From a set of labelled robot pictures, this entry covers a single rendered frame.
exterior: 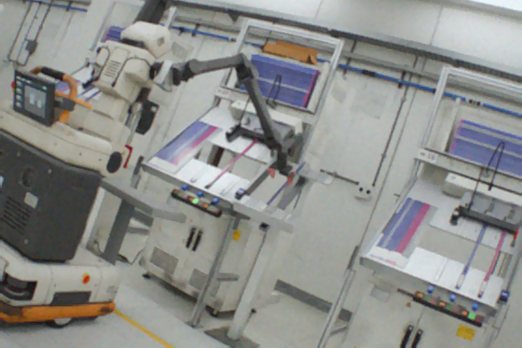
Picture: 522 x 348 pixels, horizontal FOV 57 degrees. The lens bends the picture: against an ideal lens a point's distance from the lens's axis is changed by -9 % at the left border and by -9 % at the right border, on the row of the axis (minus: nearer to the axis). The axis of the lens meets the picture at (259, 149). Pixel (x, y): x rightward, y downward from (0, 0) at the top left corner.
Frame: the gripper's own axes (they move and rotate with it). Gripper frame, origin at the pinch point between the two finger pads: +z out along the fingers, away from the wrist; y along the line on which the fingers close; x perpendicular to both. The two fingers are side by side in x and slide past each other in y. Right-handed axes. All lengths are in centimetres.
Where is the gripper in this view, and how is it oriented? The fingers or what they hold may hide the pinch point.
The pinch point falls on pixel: (281, 180)
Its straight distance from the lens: 282.5
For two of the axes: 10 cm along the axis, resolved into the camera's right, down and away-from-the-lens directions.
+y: -8.5, -3.1, 4.3
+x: -5.3, 4.9, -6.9
